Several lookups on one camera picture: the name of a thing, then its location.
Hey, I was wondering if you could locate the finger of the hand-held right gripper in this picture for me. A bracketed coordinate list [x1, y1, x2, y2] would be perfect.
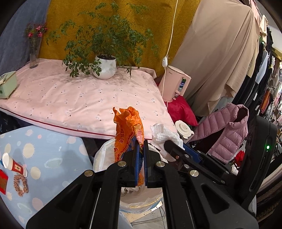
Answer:
[183, 144, 238, 177]
[164, 140, 227, 186]

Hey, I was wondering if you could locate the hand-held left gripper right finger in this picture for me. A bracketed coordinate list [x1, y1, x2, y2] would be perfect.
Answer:
[143, 140, 259, 229]

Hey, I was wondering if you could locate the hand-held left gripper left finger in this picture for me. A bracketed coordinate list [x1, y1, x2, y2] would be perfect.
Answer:
[26, 141, 142, 229]

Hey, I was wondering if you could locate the white paper towel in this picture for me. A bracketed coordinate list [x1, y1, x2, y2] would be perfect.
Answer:
[150, 123, 183, 159]

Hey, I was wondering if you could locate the orange printed plastic bag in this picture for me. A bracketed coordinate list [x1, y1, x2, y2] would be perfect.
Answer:
[113, 107, 145, 188]

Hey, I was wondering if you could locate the white lined waste bin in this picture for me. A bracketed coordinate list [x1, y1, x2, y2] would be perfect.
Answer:
[93, 138, 165, 221]

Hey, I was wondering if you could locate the white round lid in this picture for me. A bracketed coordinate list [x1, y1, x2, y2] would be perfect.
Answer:
[175, 120, 195, 139]

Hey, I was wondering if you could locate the pink down jacket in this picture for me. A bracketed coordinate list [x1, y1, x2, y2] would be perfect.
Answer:
[189, 103, 249, 165]

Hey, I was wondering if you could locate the red cloth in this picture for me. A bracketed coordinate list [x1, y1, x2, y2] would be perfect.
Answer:
[154, 77, 199, 126]

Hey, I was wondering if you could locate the pink quilt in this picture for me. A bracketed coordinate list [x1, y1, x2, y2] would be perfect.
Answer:
[0, 59, 179, 140]

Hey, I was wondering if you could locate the row of hanging clothes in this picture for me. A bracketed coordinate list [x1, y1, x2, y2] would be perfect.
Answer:
[242, 12, 282, 124]

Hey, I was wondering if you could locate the potted green plant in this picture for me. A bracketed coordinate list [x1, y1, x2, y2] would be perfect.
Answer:
[46, 1, 160, 80]

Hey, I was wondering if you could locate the beige cloth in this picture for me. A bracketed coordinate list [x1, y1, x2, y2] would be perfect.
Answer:
[171, 0, 261, 116]

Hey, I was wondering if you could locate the brown hair scrunchie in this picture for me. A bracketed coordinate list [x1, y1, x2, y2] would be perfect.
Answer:
[13, 174, 29, 197]

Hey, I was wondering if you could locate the red and white paper cup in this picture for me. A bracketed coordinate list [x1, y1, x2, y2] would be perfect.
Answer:
[2, 153, 28, 178]

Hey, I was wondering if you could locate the navy printed cloth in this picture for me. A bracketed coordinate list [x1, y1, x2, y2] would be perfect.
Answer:
[0, 111, 34, 135]

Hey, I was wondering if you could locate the red paper packet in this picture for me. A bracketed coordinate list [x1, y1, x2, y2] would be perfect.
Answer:
[0, 169, 9, 195]

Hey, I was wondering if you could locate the yellow cloth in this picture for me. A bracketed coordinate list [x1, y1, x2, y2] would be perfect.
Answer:
[37, 0, 201, 78]

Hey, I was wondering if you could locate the glass vase with pink flowers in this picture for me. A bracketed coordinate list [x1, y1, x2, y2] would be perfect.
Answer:
[25, 23, 48, 69]

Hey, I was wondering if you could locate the green tissue box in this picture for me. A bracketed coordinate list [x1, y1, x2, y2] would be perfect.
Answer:
[0, 71, 18, 99]

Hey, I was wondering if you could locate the grey-blue blanket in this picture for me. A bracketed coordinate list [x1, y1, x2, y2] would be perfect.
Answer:
[0, 0, 51, 76]

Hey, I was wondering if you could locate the white cable with switch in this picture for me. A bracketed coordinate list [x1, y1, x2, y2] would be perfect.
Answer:
[161, 0, 179, 98]

